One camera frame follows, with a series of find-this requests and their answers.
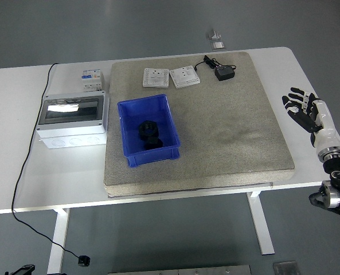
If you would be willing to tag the blue plastic box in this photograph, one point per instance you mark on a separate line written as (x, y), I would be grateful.
(164, 109)

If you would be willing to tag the white socket panel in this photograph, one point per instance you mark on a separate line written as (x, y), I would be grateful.
(185, 76)
(156, 77)

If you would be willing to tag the grey floor plate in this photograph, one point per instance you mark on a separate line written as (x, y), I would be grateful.
(285, 268)

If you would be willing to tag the white table leg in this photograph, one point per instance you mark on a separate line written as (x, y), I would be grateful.
(59, 237)
(261, 223)

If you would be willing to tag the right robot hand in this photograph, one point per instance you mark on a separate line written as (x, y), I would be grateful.
(323, 120)

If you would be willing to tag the white circuit breaker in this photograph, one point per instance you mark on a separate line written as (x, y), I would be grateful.
(91, 81)

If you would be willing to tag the grey-brown mat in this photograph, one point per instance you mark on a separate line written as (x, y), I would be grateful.
(215, 143)

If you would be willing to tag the black power adapter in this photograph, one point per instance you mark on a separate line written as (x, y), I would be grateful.
(224, 73)

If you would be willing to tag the black hex nut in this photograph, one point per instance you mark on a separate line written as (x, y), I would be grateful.
(154, 144)
(148, 129)

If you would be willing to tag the flat metal floor socket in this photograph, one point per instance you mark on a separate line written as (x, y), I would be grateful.
(218, 45)

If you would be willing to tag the open metal floor socket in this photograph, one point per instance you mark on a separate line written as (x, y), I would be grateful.
(212, 34)

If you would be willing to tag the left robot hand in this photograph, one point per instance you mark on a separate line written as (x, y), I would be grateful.
(25, 270)

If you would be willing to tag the grey distribution box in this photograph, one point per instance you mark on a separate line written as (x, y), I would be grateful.
(72, 123)

